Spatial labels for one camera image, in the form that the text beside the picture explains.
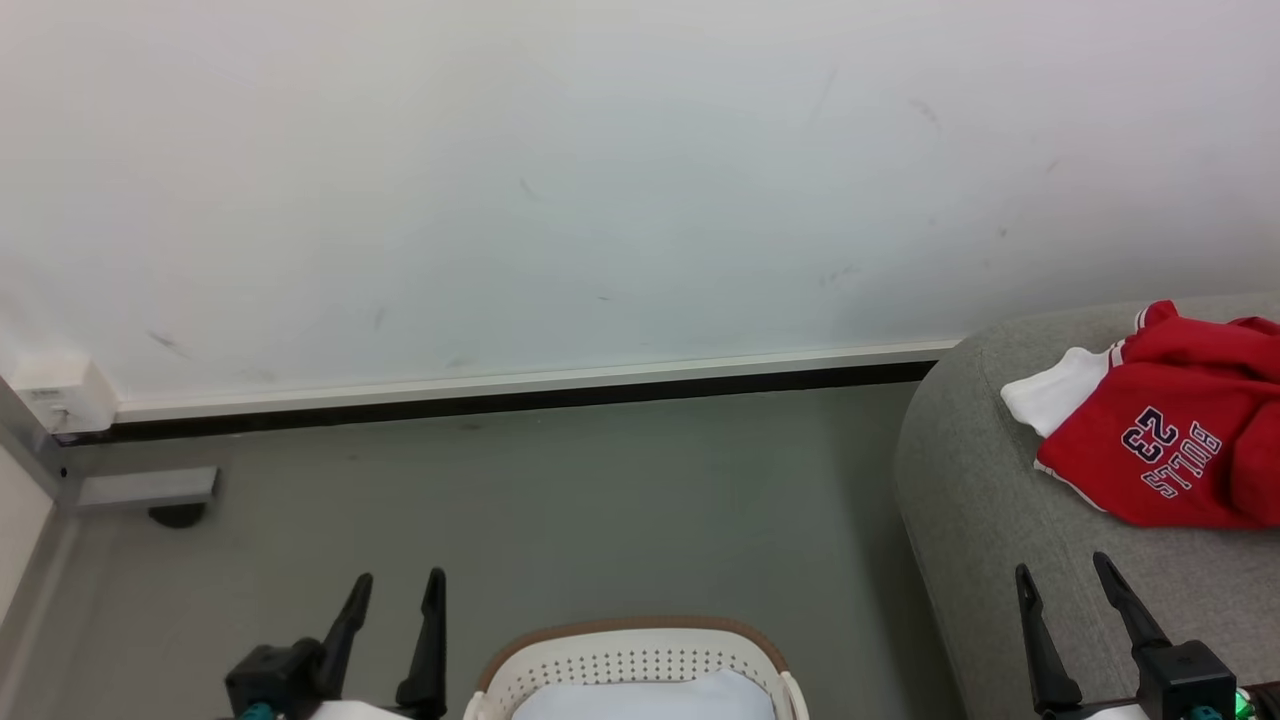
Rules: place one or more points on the pale blue clothing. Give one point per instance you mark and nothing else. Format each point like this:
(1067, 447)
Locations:
(650, 700)

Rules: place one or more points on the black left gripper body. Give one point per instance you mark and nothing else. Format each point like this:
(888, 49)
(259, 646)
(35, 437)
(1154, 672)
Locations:
(275, 680)

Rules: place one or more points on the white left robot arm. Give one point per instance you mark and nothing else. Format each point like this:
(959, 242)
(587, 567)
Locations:
(350, 712)

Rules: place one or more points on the red Bulls 23 jersey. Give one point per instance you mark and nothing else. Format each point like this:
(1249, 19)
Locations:
(1180, 380)

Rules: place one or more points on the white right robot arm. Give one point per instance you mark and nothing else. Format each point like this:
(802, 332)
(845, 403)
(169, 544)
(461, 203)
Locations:
(1115, 713)

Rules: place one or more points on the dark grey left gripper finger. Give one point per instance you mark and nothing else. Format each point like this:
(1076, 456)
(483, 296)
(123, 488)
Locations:
(432, 650)
(345, 630)

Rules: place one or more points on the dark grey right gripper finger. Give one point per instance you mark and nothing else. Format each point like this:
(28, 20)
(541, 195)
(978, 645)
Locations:
(1045, 650)
(1130, 610)

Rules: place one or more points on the white laundry basket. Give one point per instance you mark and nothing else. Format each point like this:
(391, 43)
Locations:
(620, 660)

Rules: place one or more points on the grey metal floor bracket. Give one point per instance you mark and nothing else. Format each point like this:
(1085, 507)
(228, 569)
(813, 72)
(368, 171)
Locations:
(150, 488)

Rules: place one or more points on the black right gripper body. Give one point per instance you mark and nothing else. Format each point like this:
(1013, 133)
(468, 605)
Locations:
(1185, 685)

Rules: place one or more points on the grey fabric sofa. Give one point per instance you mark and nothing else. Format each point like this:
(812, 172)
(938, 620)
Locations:
(980, 500)

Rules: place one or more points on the black round floor foot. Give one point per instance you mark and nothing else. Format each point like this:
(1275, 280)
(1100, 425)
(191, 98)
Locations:
(177, 516)

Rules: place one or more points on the white wall socket box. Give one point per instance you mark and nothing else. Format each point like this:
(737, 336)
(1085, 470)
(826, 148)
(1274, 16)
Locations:
(62, 392)

